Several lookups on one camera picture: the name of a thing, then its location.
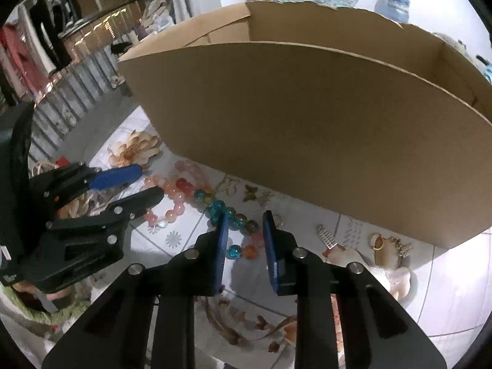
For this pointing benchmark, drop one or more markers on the white butterfly brooch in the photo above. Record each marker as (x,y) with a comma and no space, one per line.
(228,187)

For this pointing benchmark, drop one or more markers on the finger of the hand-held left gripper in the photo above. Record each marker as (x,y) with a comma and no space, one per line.
(142,200)
(115,176)

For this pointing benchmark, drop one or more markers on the brown cardboard box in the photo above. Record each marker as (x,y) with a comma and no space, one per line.
(307,123)

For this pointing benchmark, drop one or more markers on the gold hoop earring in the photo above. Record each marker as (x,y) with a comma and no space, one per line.
(376,242)

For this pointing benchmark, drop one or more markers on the copper butterfly brooch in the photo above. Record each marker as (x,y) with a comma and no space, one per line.
(265,198)

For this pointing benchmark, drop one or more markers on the gold butterfly brooch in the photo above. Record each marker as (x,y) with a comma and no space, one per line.
(250,194)

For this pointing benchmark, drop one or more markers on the red hanging garment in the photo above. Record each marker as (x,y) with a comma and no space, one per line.
(15,57)

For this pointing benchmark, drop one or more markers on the floral table cover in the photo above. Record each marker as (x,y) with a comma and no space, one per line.
(442,288)

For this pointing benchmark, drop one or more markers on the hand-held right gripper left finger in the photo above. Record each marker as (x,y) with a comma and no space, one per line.
(221,246)

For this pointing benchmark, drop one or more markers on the black hanging garment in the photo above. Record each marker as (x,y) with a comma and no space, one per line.
(50,27)

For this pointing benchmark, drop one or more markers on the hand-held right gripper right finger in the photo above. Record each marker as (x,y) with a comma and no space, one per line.
(271,253)

